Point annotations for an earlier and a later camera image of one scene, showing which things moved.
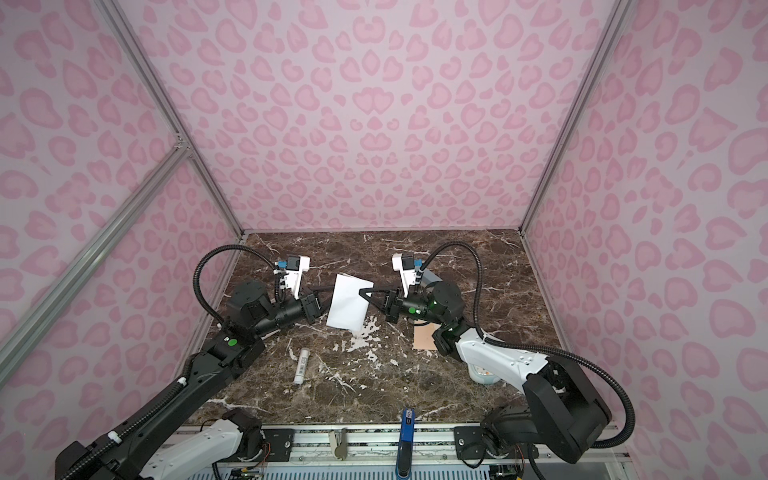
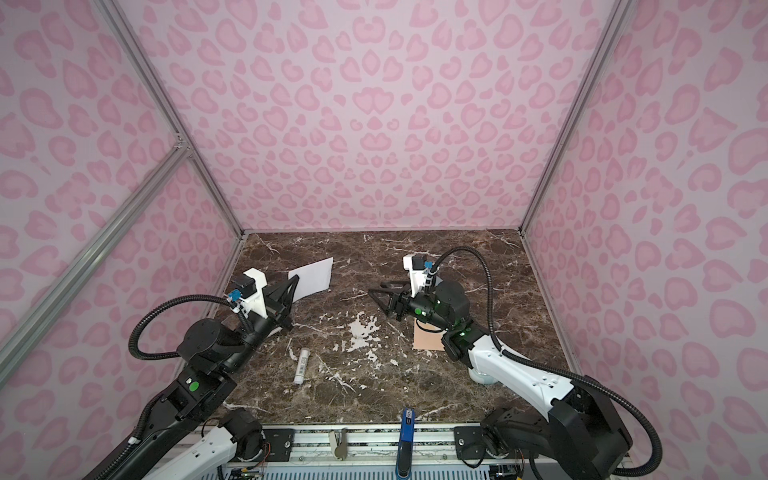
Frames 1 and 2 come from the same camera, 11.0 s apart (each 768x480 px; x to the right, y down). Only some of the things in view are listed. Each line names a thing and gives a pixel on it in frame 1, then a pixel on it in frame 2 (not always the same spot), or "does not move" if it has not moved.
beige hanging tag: [339, 450] does not move
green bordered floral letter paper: [347, 307] to [313, 278]
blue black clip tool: [405, 450] does not move
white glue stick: [301, 366] does not move
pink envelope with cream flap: [423, 336] does not move
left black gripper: [311, 307] to [276, 309]
